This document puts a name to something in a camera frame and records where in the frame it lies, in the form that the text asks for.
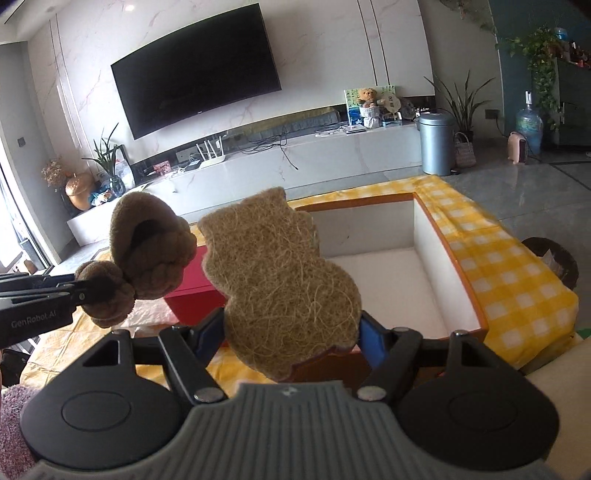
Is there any dried flower bunch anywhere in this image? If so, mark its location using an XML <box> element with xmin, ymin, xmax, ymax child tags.
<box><xmin>41</xmin><ymin>158</ymin><xmax>68</xmax><ymax>188</ymax></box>

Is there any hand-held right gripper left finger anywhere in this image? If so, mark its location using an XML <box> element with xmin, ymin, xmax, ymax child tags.
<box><xmin>69</xmin><ymin>306</ymin><xmax>230</xmax><ymax>406</ymax></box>

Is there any white orange-rimmed storage box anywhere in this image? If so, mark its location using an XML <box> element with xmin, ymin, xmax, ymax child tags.
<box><xmin>288</xmin><ymin>191</ymin><xmax>490</xmax><ymax>384</ymax></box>

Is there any white wifi router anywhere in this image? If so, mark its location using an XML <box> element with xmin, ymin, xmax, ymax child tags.
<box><xmin>187</xmin><ymin>137</ymin><xmax>230</xmax><ymax>169</ymax></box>

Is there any grey metal trash can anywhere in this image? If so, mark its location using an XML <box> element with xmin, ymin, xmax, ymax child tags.
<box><xmin>417</xmin><ymin>112</ymin><xmax>457</xmax><ymax>176</ymax></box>

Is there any green plant in glass vase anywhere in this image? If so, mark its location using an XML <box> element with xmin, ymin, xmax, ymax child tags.
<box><xmin>82</xmin><ymin>123</ymin><xmax>128</xmax><ymax>196</ymax></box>

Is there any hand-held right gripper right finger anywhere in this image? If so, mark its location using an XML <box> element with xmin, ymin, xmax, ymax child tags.
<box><xmin>355</xmin><ymin>310</ymin><xmax>513</xmax><ymax>403</ymax></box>

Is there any green trailing plant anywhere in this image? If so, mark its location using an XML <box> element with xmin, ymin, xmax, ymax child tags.
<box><xmin>502</xmin><ymin>27</ymin><xmax>562</xmax><ymax>112</ymax></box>

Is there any red cardboard box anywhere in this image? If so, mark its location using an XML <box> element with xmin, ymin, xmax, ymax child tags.
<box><xmin>164</xmin><ymin>244</ymin><xmax>228</xmax><ymax>341</ymax></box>

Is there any illustrated picture board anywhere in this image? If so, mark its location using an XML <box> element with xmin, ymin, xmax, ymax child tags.
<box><xmin>344</xmin><ymin>85</ymin><xmax>400</xmax><ymax>126</ymax></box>

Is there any black flat television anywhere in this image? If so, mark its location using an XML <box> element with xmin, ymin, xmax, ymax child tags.
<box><xmin>111</xmin><ymin>4</ymin><xmax>283</xmax><ymax>141</ymax></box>

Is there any black cable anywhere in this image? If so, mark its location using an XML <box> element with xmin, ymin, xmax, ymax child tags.
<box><xmin>244</xmin><ymin>131</ymin><xmax>299</xmax><ymax>172</ymax></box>

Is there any woven basket bag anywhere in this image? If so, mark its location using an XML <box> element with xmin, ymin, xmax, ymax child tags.
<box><xmin>453</xmin><ymin>132</ymin><xmax>476</xmax><ymax>169</ymax></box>

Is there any brown plush toy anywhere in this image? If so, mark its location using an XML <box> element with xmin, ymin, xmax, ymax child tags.
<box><xmin>74</xmin><ymin>191</ymin><xmax>198</xmax><ymax>329</ymax></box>

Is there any black wicker basket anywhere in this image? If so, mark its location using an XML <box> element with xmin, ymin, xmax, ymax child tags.
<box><xmin>521</xmin><ymin>236</ymin><xmax>580</xmax><ymax>292</ymax></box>

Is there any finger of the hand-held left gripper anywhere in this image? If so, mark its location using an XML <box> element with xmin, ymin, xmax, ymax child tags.
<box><xmin>0</xmin><ymin>272</ymin><xmax>78</xmax><ymax>289</ymax></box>
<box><xmin>0</xmin><ymin>280</ymin><xmax>126</xmax><ymax>306</ymax></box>

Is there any white tv console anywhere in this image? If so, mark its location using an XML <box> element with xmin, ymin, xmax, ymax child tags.
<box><xmin>67</xmin><ymin>124</ymin><xmax>437</xmax><ymax>247</ymax></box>

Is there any pink space heater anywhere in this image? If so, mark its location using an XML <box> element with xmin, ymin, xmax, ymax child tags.
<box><xmin>507</xmin><ymin>131</ymin><xmax>529</xmax><ymax>165</ymax></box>

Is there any brown loofah scrub pad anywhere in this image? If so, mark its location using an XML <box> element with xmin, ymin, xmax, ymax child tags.
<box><xmin>198</xmin><ymin>186</ymin><xmax>363</xmax><ymax>384</ymax></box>

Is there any purple fluffy cloth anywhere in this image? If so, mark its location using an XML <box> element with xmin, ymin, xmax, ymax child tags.
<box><xmin>0</xmin><ymin>384</ymin><xmax>38</xmax><ymax>480</ymax></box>

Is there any small brown teddy bear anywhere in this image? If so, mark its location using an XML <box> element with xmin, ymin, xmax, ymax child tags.
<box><xmin>357</xmin><ymin>87</ymin><xmax>387</xmax><ymax>110</ymax></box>

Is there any long-leaved potted plant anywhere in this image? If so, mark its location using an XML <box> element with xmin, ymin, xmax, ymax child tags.
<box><xmin>424</xmin><ymin>71</ymin><xmax>496</xmax><ymax>140</ymax></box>

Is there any dark cabinet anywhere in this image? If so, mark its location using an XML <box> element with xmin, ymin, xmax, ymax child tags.
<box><xmin>554</xmin><ymin>56</ymin><xmax>591</xmax><ymax>149</ymax></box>

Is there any yellow checkered tablecloth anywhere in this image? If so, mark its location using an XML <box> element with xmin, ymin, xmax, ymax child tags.
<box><xmin>21</xmin><ymin>175</ymin><xmax>580</xmax><ymax>393</ymax></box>

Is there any blue water jug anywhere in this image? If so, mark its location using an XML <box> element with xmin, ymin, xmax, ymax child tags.
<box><xmin>514</xmin><ymin>91</ymin><xmax>545</xmax><ymax>156</ymax></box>

